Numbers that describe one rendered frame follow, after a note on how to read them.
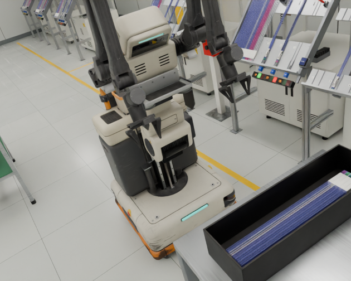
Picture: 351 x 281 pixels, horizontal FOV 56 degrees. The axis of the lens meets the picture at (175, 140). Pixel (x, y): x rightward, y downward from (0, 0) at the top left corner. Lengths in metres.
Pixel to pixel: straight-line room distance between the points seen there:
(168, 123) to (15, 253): 1.51
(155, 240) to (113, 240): 0.49
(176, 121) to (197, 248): 0.80
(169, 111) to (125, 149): 0.41
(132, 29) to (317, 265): 1.07
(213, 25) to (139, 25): 0.31
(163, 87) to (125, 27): 0.33
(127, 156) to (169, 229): 0.48
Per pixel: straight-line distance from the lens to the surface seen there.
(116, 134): 1.88
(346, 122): 2.34
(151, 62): 1.54
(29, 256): 2.59
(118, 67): 1.22
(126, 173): 2.02
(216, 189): 2.05
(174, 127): 1.70
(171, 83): 1.59
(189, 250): 1.09
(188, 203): 2.00
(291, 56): 2.36
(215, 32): 1.40
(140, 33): 1.45
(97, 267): 2.26
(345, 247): 1.09
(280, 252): 0.97
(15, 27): 10.27
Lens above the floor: 1.64
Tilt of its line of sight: 32 degrees down
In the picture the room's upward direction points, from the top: 14 degrees counter-clockwise
